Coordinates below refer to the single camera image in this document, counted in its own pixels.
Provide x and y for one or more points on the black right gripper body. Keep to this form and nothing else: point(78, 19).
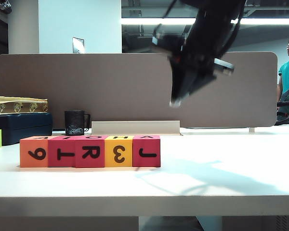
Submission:
point(200, 62)

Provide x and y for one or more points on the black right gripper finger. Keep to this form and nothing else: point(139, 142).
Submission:
point(197, 83)
point(179, 86)

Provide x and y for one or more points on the red foam block letter J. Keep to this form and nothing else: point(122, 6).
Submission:
point(147, 161)

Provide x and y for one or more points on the yellow foam block letter H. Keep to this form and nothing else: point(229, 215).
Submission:
point(118, 144)

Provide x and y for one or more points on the red foam block letter R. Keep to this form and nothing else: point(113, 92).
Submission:
point(89, 163)

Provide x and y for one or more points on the red foam block letter T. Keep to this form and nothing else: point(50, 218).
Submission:
point(61, 144)

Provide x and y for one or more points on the orange foam block monkey print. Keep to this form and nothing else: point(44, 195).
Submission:
point(33, 161)

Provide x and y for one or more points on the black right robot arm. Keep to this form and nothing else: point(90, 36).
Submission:
point(212, 29)

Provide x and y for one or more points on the brown desk divider panel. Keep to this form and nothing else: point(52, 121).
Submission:
point(98, 89)

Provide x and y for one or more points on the black office chair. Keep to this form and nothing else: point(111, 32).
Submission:
point(283, 103)

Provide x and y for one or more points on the black mug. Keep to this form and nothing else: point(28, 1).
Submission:
point(73, 122)

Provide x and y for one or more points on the yellow patterned box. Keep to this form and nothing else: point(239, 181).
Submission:
point(19, 106)

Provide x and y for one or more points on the dark blue case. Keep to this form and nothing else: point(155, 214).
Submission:
point(21, 125)

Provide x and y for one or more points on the perforated grey panel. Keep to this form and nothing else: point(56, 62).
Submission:
point(285, 223)

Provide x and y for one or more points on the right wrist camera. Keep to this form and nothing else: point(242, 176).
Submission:
point(168, 42)

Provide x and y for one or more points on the white divider foot bracket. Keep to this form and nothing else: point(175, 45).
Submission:
point(251, 130)

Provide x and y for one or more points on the small wall sign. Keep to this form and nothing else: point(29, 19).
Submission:
point(77, 45)

